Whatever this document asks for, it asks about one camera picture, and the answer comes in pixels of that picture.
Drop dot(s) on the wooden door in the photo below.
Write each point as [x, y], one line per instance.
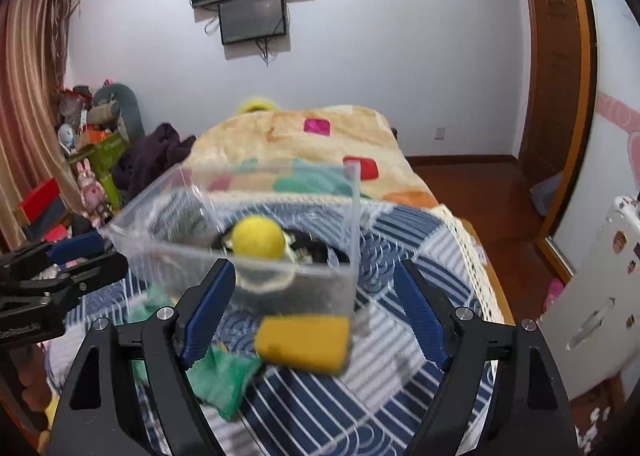
[550, 65]

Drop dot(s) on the small black wall screen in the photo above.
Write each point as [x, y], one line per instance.
[252, 18]

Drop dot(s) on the red box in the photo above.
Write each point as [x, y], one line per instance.
[42, 201]

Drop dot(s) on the dark purple clothing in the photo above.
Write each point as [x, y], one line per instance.
[152, 155]

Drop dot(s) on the yellow ball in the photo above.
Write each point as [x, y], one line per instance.
[258, 237]

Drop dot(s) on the pink rabbit plush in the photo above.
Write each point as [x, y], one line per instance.
[92, 191]

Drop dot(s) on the grey steel wool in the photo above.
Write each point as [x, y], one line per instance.
[182, 223]

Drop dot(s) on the beige patchwork blanket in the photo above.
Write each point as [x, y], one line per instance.
[310, 145]

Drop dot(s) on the clear plastic box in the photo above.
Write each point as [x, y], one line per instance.
[250, 236]

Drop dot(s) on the green box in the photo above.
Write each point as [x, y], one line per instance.
[102, 158]

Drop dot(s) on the blue patterned blanket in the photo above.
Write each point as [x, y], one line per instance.
[325, 386]

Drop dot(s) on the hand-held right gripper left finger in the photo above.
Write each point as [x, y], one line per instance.
[210, 306]

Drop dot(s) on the grey plush toy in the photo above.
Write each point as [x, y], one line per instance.
[120, 108]

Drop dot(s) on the yellow sponge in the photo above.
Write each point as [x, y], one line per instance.
[302, 343]

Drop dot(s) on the striped curtain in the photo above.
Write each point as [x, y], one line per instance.
[30, 100]

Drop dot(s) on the green cloth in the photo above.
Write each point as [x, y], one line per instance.
[222, 376]

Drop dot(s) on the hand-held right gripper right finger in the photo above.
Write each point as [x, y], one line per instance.
[417, 308]

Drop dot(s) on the wall socket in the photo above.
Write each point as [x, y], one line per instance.
[440, 132]

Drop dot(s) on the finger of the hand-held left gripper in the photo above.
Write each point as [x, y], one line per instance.
[87, 271]
[75, 246]

